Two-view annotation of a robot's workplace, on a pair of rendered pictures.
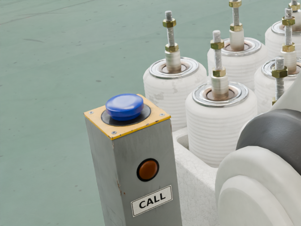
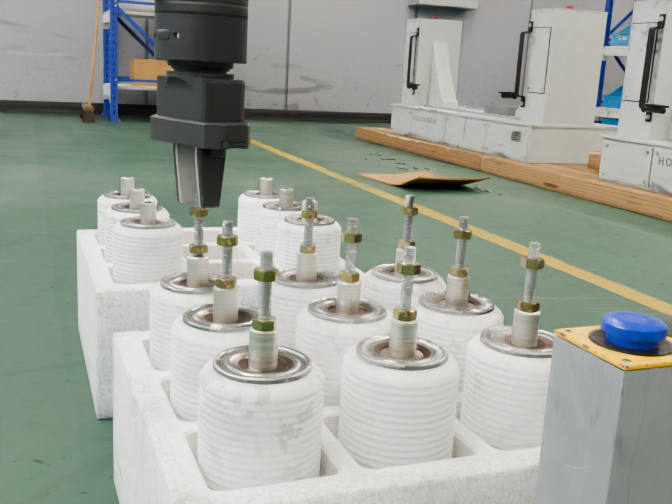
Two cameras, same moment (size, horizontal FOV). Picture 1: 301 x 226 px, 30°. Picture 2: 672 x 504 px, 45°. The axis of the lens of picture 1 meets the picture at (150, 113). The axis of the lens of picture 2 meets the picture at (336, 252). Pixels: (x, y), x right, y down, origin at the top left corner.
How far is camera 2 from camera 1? 0.87 m
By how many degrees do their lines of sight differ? 81
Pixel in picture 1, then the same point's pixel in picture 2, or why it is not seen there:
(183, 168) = (458, 482)
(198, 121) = (440, 395)
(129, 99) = (631, 316)
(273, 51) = not seen: hidden behind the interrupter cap
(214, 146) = (450, 427)
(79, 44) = not seen: outside the picture
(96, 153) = (640, 429)
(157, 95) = (303, 413)
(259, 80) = (355, 332)
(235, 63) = not seen: hidden behind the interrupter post
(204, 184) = (513, 470)
